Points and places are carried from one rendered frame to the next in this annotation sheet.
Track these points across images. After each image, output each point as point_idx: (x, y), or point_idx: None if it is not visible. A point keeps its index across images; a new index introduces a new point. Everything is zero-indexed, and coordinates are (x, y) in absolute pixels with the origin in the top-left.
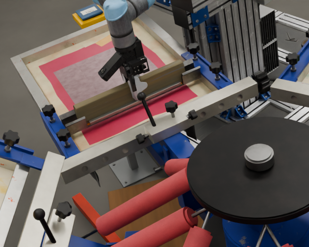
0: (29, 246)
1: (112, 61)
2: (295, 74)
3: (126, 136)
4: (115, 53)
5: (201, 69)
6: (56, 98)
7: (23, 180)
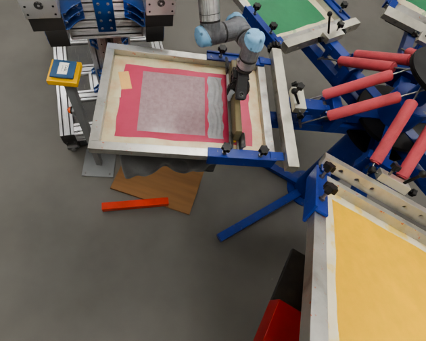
0: (401, 196)
1: (242, 83)
2: (274, 34)
3: (287, 121)
4: (238, 77)
5: (234, 59)
6: (178, 142)
7: (337, 181)
